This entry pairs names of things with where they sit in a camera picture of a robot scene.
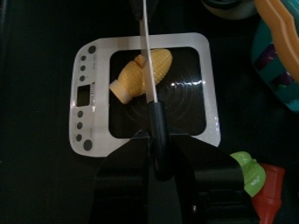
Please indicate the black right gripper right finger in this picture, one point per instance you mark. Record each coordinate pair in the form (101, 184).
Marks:
(209, 169)

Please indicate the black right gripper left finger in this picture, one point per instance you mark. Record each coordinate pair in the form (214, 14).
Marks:
(120, 180)

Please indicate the yellow toy corn stem half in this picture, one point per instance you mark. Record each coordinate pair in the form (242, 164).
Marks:
(129, 78)

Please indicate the yellow toy corn tip half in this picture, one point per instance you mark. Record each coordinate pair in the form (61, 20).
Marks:
(161, 64)

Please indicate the dark purple toy eggplant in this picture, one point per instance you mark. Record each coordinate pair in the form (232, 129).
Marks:
(268, 56)

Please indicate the teal basket orange rim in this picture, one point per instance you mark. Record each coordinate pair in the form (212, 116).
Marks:
(287, 35)

